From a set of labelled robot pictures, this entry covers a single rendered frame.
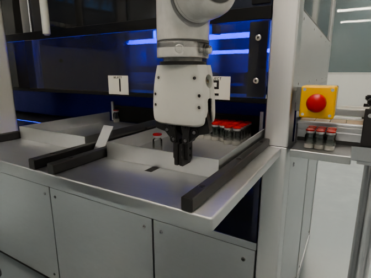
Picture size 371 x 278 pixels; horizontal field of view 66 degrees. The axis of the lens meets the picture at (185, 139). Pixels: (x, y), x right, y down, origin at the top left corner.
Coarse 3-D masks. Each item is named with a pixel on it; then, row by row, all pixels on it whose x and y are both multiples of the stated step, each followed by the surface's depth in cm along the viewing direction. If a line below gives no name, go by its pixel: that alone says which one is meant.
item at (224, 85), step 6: (216, 78) 75; (222, 78) 74; (228, 78) 73; (216, 84) 75; (222, 84) 74; (228, 84) 73; (216, 90) 75; (222, 90) 74; (228, 90) 74; (216, 96) 76; (222, 96) 75; (228, 96) 74
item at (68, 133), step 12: (60, 120) 89; (72, 120) 93; (84, 120) 98; (96, 120) 102; (108, 120) 107; (24, 132) 78; (36, 132) 75; (48, 132) 73; (60, 132) 71; (72, 132) 86; (84, 132) 86; (96, 132) 86; (120, 132) 76; (60, 144) 71; (72, 144) 69
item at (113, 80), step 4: (108, 76) 93; (112, 76) 92; (116, 76) 91; (120, 76) 91; (124, 76) 90; (108, 80) 94; (112, 80) 93; (116, 80) 92; (120, 80) 91; (124, 80) 90; (108, 84) 94; (112, 84) 93; (116, 84) 92; (124, 84) 90; (128, 84) 90; (112, 88) 93; (116, 88) 92; (124, 88) 91; (128, 88) 90; (112, 92) 94; (116, 92) 93; (120, 92) 92; (124, 92) 91; (128, 92) 90
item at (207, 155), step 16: (112, 144) 60; (128, 144) 67; (144, 144) 72; (192, 144) 73; (208, 144) 73; (224, 144) 73; (240, 144) 59; (128, 160) 59; (144, 160) 57; (160, 160) 55; (192, 160) 51; (208, 160) 50; (224, 160) 51; (208, 176) 50
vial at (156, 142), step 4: (156, 136) 62; (160, 136) 63; (152, 140) 63; (156, 140) 63; (160, 140) 63; (152, 144) 63; (156, 144) 63; (160, 144) 63; (156, 148) 63; (160, 148) 63
